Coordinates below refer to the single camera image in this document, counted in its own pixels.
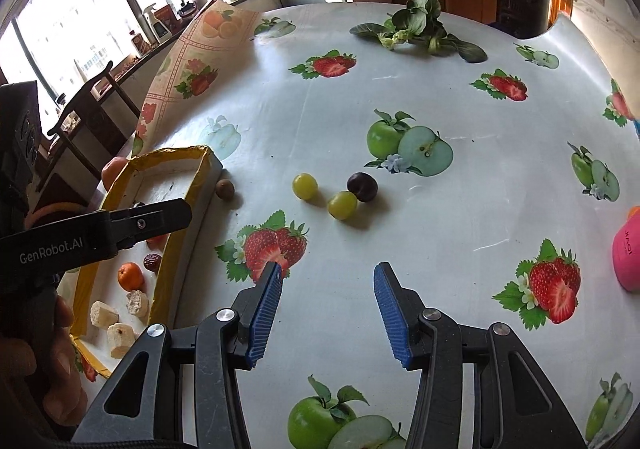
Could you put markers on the white spray bottle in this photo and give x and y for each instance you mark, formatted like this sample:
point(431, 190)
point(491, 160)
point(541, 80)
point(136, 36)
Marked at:
point(157, 24)

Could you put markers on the yellow-edged cardboard box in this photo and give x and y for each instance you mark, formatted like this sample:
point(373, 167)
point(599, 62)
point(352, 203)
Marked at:
point(160, 181)

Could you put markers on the red cherry tomato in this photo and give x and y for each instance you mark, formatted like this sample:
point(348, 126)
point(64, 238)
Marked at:
point(157, 242)

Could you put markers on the dark wooden chair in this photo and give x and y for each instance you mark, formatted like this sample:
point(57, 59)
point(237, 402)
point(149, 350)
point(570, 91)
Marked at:
point(85, 119)

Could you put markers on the pink thermos flask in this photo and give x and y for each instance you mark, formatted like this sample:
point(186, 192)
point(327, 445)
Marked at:
point(630, 254)

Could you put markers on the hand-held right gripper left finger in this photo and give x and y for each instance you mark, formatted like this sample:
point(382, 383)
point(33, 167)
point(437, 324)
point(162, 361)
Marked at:
point(265, 314)

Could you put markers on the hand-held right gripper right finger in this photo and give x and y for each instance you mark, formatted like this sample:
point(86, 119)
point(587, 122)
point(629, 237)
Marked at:
point(392, 314)

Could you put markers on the person's left hand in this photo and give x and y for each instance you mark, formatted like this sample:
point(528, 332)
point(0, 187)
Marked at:
point(50, 374)

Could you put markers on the small orange tangerine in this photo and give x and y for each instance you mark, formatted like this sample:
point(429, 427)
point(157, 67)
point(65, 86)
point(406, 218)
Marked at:
point(130, 276)

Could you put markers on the peeled banana piece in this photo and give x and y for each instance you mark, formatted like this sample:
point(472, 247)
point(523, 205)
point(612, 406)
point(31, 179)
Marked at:
point(137, 303)
point(104, 315)
point(120, 339)

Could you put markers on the green grape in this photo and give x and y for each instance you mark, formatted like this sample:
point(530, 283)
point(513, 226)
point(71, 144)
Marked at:
point(304, 185)
point(342, 204)

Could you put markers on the round orange fruit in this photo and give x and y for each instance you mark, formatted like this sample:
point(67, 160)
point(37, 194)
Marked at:
point(114, 171)

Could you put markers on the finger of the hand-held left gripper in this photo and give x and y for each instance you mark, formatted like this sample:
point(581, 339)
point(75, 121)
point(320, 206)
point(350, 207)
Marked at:
point(150, 219)

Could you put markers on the beige fruit print tablecloth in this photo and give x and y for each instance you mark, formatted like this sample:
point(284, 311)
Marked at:
point(200, 54)

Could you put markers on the green leafy vegetable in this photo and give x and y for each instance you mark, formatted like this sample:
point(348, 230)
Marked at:
point(420, 14)

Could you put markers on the brown nut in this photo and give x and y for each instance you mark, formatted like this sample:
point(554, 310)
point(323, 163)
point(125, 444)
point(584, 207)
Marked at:
point(225, 189)

